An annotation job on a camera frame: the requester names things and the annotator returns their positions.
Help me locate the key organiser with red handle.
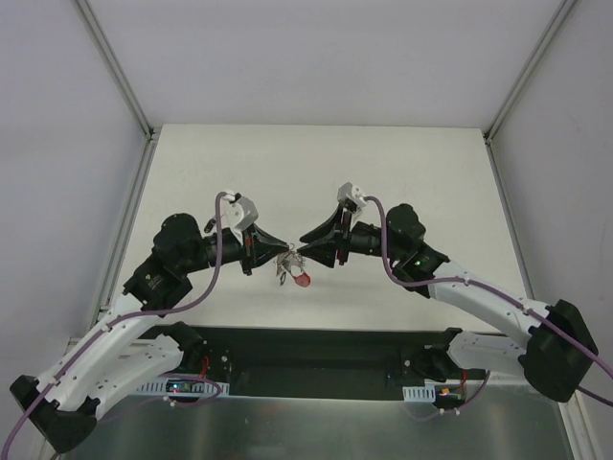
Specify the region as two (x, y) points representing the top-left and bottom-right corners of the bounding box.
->
(275, 250), (311, 288)

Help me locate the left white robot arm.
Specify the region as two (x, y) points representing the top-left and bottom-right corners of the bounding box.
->
(1, 210), (289, 458)

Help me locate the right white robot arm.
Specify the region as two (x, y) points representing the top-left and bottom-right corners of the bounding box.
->
(298, 203), (598, 403)

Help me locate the key with black head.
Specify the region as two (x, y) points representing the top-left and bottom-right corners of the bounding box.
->
(203, 218), (216, 235)

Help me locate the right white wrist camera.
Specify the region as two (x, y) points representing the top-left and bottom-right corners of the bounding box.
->
(337, 182), (368, 214)

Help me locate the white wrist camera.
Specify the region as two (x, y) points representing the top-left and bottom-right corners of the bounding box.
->
(221, 190), (259, 243)
(337, 182), (368, 214)

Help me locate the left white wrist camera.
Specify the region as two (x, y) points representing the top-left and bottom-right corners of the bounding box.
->
(221, 190), (259, 243)

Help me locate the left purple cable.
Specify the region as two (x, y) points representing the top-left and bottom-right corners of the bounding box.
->
(9, 191), (240, 447)

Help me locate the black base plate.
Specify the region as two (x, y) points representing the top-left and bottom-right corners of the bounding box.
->
(181, 326), (475, 401)

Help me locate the left white cable duct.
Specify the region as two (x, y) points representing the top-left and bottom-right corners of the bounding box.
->
(132, 378), (230, 398)

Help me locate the white cable duct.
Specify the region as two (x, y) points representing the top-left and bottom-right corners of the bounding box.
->
(132, 378), (230, 398)
(402, 384), (437, 403)

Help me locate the right white cable duct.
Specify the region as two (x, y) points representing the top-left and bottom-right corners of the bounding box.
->
(402, 384), (437, 403)

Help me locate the left aluminium frame post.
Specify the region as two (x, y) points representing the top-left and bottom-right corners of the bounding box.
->
(72, 0), (157, 141)

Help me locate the aluminium frame post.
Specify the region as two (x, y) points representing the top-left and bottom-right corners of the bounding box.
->
(484, 0), (580, 146)
(72, 0), (157, 141)

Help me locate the right aluminium frame post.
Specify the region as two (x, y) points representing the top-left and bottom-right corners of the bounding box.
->
(484, 0), (580, 146)

